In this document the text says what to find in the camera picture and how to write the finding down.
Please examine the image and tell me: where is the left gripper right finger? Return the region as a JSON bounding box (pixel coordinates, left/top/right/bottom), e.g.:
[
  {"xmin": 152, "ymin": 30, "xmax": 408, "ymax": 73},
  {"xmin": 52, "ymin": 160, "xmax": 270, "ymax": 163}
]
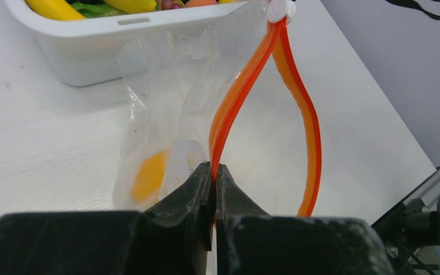
[{"xmin": 215, "ymin": 164, "xmax": 394, "ymax": 274}]

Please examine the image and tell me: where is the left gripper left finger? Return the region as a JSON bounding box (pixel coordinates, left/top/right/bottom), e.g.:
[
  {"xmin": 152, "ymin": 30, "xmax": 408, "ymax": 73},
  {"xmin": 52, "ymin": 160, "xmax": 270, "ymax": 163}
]
[{"xmin": 0, "ymin": 162, "xmax": 213, "ymax": 274}]

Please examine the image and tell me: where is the yellow toy bell pepper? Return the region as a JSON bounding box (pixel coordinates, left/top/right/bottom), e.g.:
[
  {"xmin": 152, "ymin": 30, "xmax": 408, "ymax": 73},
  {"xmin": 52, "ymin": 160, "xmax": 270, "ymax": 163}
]
[{"xmin": 131, "ymin": 148, "xmax": 171, "ymax": 205}]

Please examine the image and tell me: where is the clear orange-zip bag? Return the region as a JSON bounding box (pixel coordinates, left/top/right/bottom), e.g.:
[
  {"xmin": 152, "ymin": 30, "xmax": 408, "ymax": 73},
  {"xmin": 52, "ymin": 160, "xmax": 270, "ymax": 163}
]
[{"xmin": 112, "ymin": 1, "xmax": 323, "ymax": 217}]

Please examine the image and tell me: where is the yellow toy banana bunch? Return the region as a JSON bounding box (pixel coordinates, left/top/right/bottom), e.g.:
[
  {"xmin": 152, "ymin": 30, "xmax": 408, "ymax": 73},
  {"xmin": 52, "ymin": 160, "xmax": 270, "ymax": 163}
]
[{"xmin": 103, "ymin": 0, "xmax": 157, "ymax": 14}]

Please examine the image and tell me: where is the white plastic food bin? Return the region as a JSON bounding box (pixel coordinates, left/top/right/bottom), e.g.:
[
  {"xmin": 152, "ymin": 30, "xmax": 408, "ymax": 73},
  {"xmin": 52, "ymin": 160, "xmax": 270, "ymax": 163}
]
[{"xmin": 5, "ymin": 1, "xmax": 243, "ymax": 87}]

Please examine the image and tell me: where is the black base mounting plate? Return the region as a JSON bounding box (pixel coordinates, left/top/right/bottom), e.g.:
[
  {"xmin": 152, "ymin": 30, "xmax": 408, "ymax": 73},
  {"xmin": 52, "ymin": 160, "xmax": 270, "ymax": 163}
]
[{"xmin": 372, "ymin": 166, "xmax": 440, "ymax": 274}]

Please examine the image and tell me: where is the toy peach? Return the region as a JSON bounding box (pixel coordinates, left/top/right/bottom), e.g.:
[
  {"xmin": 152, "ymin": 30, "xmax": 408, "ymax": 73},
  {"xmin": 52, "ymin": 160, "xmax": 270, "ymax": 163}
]
[{"xmin": 185, "ymin": 0, "xmax": 218, "ymax": 7}]

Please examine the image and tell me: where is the green toy leaf vegetable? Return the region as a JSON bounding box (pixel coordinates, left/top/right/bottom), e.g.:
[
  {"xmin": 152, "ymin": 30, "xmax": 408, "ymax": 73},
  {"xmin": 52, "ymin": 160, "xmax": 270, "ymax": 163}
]
[{"xmin": 70, "ymin": 2, "xmax": 126, "ymax": 18}]

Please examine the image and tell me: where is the single yellow toy banana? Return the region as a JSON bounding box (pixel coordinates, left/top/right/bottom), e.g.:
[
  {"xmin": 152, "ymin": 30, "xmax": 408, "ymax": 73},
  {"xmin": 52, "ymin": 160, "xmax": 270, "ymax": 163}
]
[{"xmin": 25, "ymin": 0, "xmax": 86, "ymax": 21}]

